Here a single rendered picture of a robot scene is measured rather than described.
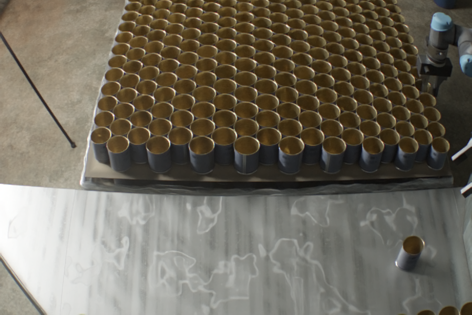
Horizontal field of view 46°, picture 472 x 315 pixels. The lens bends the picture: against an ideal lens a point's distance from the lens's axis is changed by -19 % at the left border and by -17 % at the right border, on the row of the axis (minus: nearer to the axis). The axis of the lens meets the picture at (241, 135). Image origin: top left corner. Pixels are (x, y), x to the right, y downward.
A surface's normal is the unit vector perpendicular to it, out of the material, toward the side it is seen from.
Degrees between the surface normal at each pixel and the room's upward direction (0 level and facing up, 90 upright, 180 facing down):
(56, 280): 0
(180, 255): 0
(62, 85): 0
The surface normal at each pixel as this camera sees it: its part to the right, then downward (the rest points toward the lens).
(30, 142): 0.01, -0.73
